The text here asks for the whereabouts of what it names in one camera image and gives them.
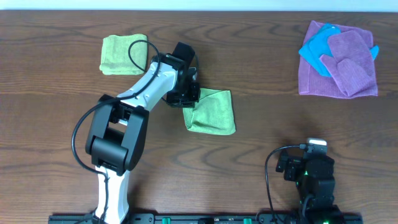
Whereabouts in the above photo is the green cloth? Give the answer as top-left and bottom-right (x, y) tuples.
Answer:
(99, 34), (148, 75)
(183, 88), (236, 136)

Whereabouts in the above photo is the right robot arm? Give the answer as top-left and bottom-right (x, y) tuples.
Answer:
(275, 149), (346, 224)

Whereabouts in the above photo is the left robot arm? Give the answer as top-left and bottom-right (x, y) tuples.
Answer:
(85, 51), (200, 223)

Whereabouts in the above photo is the folded green cloth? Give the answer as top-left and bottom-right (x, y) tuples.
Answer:
(99, 34), (148, 75)

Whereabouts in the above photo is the large purple cloth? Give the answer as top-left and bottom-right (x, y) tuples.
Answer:
(298, 21), (376, 99)

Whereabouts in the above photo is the small purple cloth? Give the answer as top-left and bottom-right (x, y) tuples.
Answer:
(320, 30), (378, 98)

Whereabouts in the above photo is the blue cloth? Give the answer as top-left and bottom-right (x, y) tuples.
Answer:
(298, 22), (379, 77)

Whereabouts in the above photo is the right black cable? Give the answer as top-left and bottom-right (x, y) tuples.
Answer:
(264, 144), (308, 224)

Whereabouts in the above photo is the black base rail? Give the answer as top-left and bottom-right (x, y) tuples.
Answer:
(48, 212), (364, 224)

